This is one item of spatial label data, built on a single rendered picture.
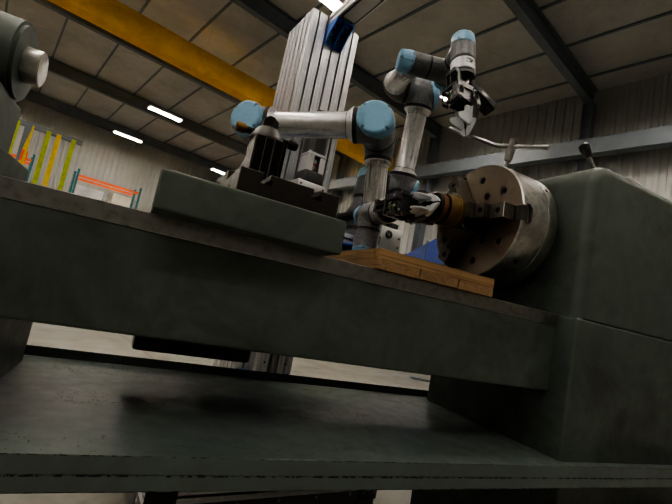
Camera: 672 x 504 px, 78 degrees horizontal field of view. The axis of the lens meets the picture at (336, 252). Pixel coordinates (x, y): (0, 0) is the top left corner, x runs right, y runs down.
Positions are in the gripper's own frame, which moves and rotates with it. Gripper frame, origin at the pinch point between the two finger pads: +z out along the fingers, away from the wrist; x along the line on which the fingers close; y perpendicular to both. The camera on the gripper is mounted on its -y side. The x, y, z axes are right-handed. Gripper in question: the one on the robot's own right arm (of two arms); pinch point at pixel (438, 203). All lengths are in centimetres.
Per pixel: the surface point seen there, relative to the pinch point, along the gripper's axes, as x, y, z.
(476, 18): 652, -477, -600
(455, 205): 0.6, -4.7, 0.9
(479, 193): 7.6, -15.3, -3.0
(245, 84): 518, -87, -1047
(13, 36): 1, 88, 3
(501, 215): -1.3, -11.3, 9.9
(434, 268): -18.7, 9.5, 14.7
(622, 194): 11.6, -41.8, 18.8
